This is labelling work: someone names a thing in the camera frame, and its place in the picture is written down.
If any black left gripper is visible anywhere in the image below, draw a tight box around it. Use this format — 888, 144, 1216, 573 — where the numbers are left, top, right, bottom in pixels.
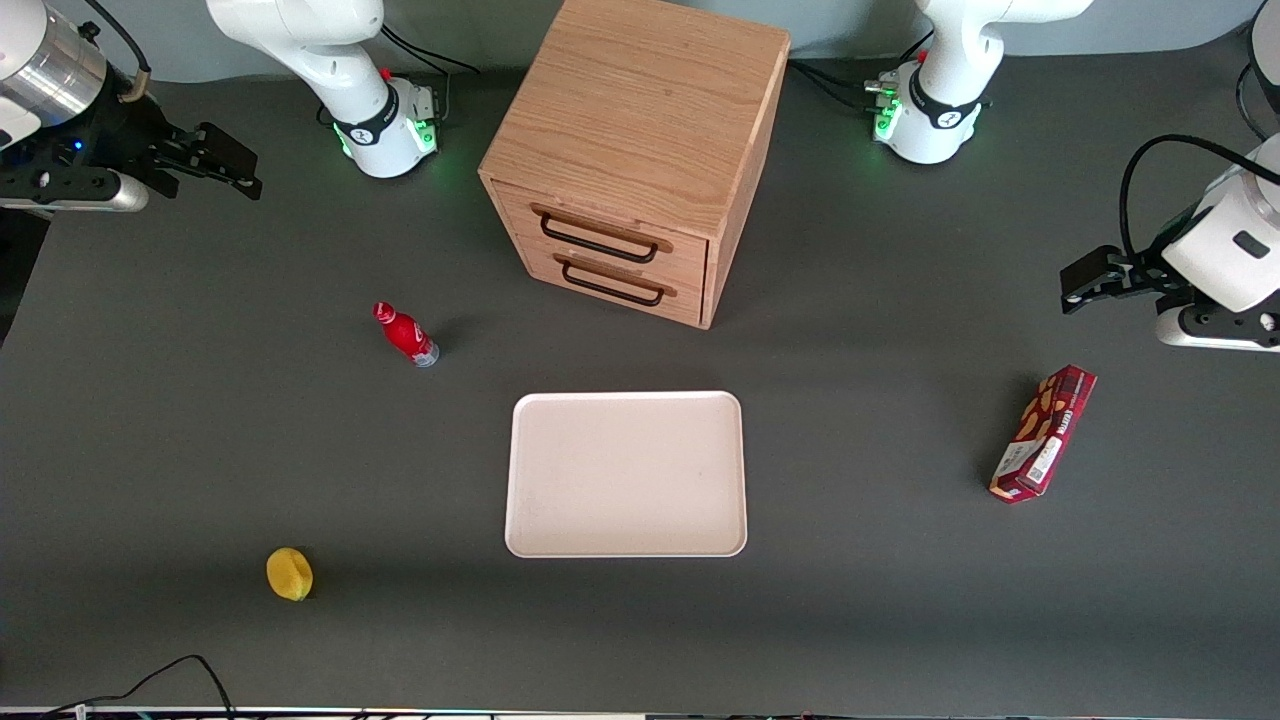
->
1060, 240, 1280, 339

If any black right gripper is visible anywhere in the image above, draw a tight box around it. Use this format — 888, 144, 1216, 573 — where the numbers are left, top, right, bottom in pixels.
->
0, 75, 264, 201

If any red coke bottle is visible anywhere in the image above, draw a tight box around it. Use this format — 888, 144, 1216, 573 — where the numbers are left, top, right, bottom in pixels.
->
372, 300, 441, 369

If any cream plastic tray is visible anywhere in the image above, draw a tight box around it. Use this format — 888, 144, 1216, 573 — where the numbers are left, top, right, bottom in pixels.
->
504, 391, 749, 559

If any red tartan cookie box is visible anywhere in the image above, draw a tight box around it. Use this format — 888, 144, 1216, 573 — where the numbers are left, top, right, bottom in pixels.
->
989, 364, 1099, 505

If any wooden drawer front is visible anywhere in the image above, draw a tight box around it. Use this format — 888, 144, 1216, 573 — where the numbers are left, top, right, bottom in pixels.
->
520, 243, 707, 328
493, 181, 710, 291

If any yellow lemon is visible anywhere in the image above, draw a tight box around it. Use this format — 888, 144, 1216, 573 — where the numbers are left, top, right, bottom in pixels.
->
265, 546, 315, 603

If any wooden drawer cabinet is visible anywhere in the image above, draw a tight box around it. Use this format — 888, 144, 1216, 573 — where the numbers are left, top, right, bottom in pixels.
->
478, 0, 792, 331

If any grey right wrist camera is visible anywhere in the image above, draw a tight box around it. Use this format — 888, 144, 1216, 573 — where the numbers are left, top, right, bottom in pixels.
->
0, 168, 150, 214

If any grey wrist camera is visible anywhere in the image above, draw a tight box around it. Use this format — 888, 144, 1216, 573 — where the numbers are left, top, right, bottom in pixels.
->
0, 168, 150, 214
1155, 300, 1280, 354

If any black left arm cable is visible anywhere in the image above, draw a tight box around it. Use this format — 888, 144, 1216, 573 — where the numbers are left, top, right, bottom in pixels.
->
1118, 134, 1280, 263

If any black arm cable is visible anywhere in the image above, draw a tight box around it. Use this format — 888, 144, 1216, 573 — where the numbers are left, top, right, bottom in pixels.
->
82, 0, 153, 103
1118, 134, 1280, 263

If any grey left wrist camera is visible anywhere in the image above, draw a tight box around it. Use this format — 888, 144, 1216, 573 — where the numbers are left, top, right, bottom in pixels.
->
1155, 300, 1280, 354

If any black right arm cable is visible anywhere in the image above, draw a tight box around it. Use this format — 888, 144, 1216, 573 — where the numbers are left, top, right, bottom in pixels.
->
82, 0, 153, 103

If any black right base cable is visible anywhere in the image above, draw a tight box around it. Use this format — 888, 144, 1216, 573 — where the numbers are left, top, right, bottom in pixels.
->
378, 22, 483, 126

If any black base cable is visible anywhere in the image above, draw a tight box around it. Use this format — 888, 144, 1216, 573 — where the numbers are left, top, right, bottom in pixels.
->
378, 22, 483, 126
788, 28, 936, 113

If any black left base cable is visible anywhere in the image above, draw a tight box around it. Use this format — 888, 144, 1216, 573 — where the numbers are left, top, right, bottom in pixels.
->
788, 28, 936, 113

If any black metal drawer handle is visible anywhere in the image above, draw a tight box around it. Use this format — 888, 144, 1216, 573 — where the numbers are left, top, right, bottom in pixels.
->
553, 253, 679, 309
530, 203, 675, 266

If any black loose table cable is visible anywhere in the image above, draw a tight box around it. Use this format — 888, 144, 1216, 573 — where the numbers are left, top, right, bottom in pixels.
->
38, 654, 237, 720

